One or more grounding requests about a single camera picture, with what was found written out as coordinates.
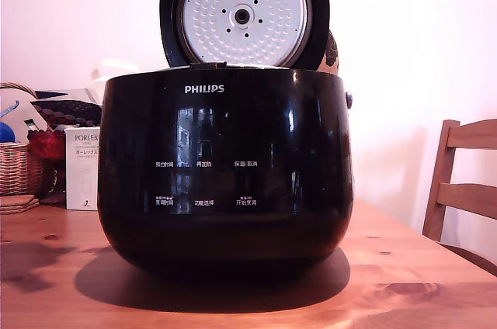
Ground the black rice cooker lid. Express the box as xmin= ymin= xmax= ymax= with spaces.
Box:
xmin=158 ymin=0 xmax=331 ymax=71

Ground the black Philips rice cooker body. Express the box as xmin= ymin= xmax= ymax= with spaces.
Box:
xmin=96 ymin=63 xmax=356 ymax=279

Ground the white paper bag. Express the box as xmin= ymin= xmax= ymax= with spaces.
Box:
xmin=89 ymin=58 xmax=137 ymax=106

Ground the navy and white bag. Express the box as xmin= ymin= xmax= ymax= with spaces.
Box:
xmin=33 ymin=89 xmax=94 ymax=103

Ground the dark dotted fabric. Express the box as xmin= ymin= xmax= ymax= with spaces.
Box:
xmin=30 ymin=99 xmax=104 ymax=133

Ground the blue ribbon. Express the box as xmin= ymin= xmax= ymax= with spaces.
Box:
xmin=0 ymin=100 xmax=20 ymax=119

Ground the blue ball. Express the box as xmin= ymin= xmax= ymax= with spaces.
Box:
xmin=0 ymin=121 xmax=16 ymax=144

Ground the white Porlex box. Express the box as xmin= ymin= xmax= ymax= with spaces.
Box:
xmin=64 ymin=126 xmax=101 ymax=212

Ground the woven wicker basket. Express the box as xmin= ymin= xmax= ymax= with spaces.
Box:
xmin=0 ymin=81 xmax=44 ymax=197

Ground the wooden slat-back chair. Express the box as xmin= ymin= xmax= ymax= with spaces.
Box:
xmin=422 ymin=119 xmax=497 ymax=278

